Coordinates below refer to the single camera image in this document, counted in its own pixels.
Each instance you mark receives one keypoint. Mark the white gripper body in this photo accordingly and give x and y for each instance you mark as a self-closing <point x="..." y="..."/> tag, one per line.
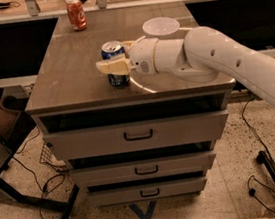
<point x="142" y="56"/>

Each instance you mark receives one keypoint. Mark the blue pepsi can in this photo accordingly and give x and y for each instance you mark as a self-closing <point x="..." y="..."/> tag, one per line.
<point x="108" y="50"/>

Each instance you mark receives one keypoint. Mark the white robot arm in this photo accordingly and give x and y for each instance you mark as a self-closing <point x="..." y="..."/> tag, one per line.
<point x="202" y="54"/>

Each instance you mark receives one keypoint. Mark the red coke can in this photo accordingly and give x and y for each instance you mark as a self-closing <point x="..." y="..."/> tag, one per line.
<point x="76" y="14"/>

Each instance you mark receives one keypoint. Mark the white ceramic bowl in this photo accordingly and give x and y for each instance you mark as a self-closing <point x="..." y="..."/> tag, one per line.
<point x="161" y="27"/>

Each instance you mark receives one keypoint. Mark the grey drawer cabinet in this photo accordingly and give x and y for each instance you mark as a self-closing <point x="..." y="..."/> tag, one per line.
<point x="70" y="93"/>

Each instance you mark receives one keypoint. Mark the top grey drawer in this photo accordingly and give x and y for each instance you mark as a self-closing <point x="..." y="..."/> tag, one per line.
<point x="179" y="130"/>

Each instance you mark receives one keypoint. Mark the grey drawer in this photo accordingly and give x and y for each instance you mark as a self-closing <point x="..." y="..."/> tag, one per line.
<point x="144" y="169"/>
<point x="179" y="130"/>
<point x="147" y="192"/>

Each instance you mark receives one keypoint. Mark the middle grey drawer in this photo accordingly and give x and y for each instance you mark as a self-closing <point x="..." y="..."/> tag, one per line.
<point x="144" y="169"/>

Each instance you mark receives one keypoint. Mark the bottom grey drawer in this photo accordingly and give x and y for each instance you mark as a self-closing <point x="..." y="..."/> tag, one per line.
<point x="147" y="192"/>

